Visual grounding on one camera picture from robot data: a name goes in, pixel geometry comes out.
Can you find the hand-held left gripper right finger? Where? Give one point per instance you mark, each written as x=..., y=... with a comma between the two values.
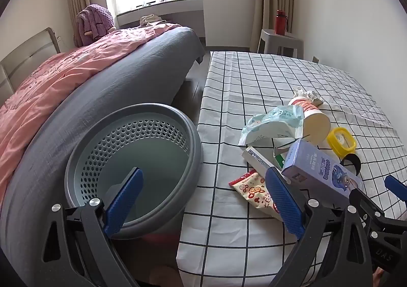
x=283, y=201

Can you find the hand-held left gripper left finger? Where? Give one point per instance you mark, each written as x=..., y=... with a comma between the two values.
x=124, y=201

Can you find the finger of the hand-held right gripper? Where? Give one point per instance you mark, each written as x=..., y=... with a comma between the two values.
x=362, y=200
x=396, y=186

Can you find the red snack packet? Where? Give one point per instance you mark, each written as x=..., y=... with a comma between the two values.
x=251, y=191

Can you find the black tape roll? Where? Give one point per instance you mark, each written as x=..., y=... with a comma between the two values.
x=356, y=163

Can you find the grey perforated waste basket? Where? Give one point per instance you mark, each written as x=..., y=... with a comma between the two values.
x=159, y=185

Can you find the purple carton box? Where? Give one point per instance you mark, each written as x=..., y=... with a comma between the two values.
x=311, y=163

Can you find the white green carton box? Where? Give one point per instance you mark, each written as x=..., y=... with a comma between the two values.
x=254, y=156

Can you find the yellow rimmed clear lid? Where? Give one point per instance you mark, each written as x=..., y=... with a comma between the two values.
x=332, y=140

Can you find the teal white wipes packet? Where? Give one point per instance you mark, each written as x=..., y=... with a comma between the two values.
x=273, y=121

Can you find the red white paper cup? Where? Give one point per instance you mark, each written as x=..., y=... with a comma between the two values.
x=314, y=121

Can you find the paper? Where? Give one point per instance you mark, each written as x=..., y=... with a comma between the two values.
x=305, y=94

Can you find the bed with pink duvet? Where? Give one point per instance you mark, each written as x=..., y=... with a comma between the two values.
x=111, y=83

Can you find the white black checked tablecloth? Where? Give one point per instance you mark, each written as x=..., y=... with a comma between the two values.
x=270, y=83

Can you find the pink blanket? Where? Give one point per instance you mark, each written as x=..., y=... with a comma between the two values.
x=63, y=73

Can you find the grey plastic stool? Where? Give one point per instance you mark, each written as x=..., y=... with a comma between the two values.
x=279, y=40

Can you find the beige padded headboard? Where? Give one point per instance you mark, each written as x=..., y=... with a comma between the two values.
x=25, y=54

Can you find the red water bottle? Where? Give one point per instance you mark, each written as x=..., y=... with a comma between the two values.
x=280, y=24

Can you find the white cloth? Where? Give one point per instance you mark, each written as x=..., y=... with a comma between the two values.
x=151, y=19

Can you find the purple knit cloth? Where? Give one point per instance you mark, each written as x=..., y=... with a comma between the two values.
x=95, y=19

